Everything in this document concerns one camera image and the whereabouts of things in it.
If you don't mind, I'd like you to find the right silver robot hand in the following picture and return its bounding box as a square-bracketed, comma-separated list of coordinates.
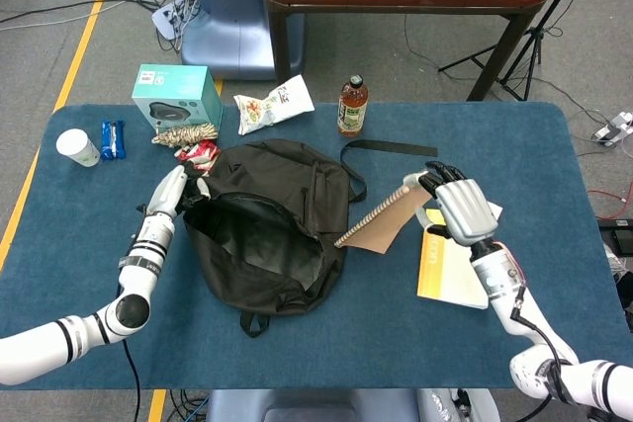
[403, 161, 499, 247]

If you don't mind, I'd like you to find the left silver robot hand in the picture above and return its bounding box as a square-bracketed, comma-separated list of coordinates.
[146, 164, 212, 218]

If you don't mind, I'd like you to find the brown spiral notebook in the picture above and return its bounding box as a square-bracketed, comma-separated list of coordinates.
[334, 183, 436, 255]

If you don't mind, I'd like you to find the black backpack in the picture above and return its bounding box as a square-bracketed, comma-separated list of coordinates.
[182, 138, 439, 339]

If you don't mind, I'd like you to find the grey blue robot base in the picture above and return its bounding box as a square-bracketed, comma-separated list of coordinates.
[205, 388, 500, 422]

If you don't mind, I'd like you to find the white snack bag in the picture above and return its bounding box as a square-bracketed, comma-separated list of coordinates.
[232, 74, 317, 136]

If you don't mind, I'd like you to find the red and white snack packet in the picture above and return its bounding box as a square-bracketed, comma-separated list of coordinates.
[175, 140, 221, 178]

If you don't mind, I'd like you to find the yellow and white book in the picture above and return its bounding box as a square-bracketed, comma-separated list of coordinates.
[416, 209, 492, 311]

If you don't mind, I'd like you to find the blue cookie packet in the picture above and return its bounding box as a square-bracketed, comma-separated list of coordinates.
[100, 120, 128, 162]

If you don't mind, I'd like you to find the blue table mat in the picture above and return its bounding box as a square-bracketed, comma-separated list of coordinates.
[0, 101, 628, 391]

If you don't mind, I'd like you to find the teal speaker box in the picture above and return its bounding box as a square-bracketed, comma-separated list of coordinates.
[131, 63, 225, 135]

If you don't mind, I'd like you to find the white paper cup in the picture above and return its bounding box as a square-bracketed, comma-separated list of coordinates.
[55, 128, 102, 168]

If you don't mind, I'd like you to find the brown tea bottle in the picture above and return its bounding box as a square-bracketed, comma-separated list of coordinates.
[337, 74, 370, 138]

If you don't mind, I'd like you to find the white power strip with plugs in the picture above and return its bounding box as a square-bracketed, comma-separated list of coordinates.
[150, 1, 188, 41]

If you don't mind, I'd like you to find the black tripod stand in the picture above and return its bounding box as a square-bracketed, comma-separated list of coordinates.
[437, 0, 599, 102]

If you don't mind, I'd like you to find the blue machine base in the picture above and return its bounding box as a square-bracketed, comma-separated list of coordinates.
[180, 0, 306, 81]

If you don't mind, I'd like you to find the red floor cable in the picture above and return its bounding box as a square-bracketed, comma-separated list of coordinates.
[588, 188, 633, 220]

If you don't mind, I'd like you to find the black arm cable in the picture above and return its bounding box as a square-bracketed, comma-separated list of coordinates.
[121, 337, 143, 422]

